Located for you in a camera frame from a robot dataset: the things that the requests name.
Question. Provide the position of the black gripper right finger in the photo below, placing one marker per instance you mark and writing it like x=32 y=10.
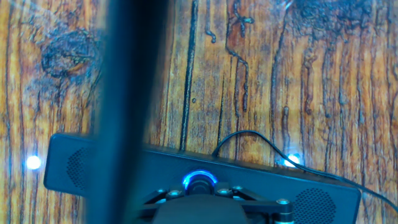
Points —
x=270 y=208

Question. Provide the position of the wood grain table mat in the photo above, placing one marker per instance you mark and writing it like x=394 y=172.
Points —
x=280 y=77

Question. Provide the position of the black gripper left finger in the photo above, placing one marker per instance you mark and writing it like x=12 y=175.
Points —
x=164 y=196

